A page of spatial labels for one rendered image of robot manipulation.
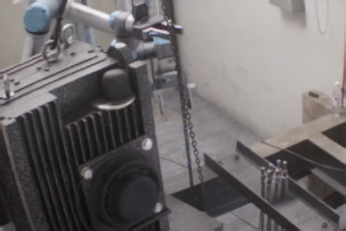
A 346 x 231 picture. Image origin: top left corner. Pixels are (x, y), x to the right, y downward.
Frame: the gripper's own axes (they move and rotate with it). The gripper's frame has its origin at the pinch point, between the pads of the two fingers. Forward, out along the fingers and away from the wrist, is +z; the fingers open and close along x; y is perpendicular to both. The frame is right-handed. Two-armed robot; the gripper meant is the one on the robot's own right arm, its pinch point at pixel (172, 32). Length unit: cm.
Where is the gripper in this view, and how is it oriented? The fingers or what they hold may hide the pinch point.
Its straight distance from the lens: 207.8
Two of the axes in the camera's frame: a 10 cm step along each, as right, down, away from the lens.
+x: -7.0, 4.1, -5.8
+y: 1.1, 8.7, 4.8
